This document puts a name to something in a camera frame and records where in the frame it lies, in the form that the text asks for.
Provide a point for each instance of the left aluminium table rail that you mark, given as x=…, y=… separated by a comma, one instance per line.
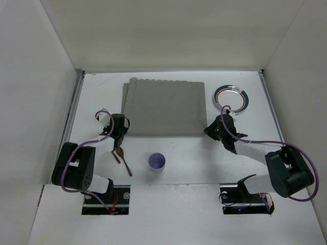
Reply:
x=67, y=129

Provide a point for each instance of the purple cup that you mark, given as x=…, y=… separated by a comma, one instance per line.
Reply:
x=157, y=162

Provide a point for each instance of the white plate green red rim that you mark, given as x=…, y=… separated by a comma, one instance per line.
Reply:
x=232, y=96

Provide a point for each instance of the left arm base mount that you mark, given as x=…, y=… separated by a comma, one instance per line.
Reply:
x=118, y=204

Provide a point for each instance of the grey cloth placemat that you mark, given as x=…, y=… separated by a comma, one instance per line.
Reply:
x=162, y=108

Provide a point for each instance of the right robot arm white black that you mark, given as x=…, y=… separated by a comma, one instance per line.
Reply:
x=291, y=172

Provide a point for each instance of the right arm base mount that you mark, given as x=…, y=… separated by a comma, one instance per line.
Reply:
x=236, y=200

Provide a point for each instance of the right aluminium table rail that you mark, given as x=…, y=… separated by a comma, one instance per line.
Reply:
x=268, y=97

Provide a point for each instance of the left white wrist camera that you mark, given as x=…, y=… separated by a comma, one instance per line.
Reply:
x=103, y=118

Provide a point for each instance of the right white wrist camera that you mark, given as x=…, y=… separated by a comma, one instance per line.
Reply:
x=230, y=112

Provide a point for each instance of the aluminium table rail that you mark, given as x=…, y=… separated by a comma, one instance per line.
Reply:
x=67, y=129
x=268, y=97

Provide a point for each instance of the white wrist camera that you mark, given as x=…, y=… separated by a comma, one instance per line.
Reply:
x=230, y=112
x=103, y=118

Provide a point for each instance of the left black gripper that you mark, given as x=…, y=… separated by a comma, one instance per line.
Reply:
x=117, y=139

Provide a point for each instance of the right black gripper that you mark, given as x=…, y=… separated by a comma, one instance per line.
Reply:
x=213, y=130

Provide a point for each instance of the brown wooden spoon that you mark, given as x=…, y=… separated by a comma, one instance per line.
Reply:
x=120, y=153

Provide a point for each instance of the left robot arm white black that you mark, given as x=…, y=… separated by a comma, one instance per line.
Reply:
x=74, y=168

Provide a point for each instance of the brown wooden fork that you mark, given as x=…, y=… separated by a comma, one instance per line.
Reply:
x=115, y=157

